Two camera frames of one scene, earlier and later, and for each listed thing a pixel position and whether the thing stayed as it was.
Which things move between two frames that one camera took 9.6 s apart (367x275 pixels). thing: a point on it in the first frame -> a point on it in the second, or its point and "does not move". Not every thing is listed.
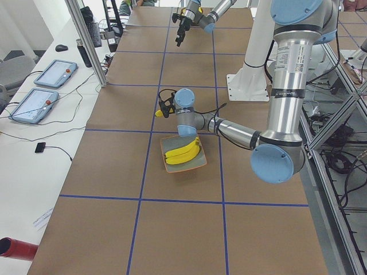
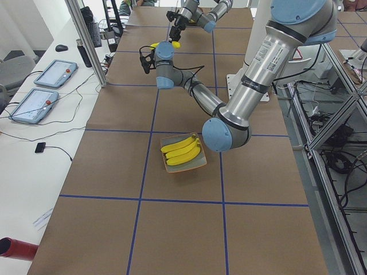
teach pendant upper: (56, 73) does not move
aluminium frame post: (74, 6) does not move
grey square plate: (173, 143) does not move
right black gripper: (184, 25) -> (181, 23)
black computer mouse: (61, 47) does not move
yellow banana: (159, 113) -> (179, 144)
